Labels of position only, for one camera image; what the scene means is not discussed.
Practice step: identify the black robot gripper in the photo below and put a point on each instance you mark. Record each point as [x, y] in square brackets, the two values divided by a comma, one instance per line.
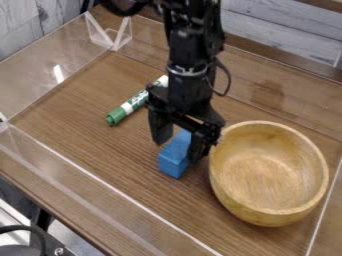
[182, 103]

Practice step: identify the blue foam block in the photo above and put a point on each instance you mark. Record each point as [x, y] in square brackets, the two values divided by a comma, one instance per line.
[173, 161]

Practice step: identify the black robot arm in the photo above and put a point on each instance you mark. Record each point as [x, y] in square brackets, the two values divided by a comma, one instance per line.
[196, 39]

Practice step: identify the light wooden bowl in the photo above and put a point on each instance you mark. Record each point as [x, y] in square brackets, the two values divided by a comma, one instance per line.
[269, 173]

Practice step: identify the green dry erase marker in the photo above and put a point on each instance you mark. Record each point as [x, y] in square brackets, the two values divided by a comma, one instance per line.
[128, 108]

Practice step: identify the clear acrylic tray wall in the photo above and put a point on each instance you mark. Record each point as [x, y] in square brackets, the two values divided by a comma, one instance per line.
[91, 173]

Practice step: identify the black metal table frame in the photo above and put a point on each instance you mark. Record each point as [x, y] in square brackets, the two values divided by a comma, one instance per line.
[43, 244]

